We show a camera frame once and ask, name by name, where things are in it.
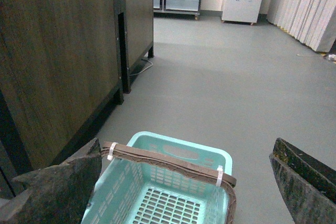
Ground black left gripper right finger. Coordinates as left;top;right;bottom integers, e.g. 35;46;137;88
269;138;335;223

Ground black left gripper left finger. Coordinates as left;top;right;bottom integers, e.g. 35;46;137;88
1;138;102;223

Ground light blue plastic basket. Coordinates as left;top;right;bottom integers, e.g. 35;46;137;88
82;132;233;223

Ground brown basket handle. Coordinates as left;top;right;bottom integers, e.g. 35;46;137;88
101;142;237;223

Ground dark wooden display stand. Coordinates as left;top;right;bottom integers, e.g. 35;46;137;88
1;0;154;199

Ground stacked white panels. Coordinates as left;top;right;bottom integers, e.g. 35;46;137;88
267;0;335;53

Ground white power cable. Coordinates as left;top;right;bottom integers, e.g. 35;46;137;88
129;59;154;76

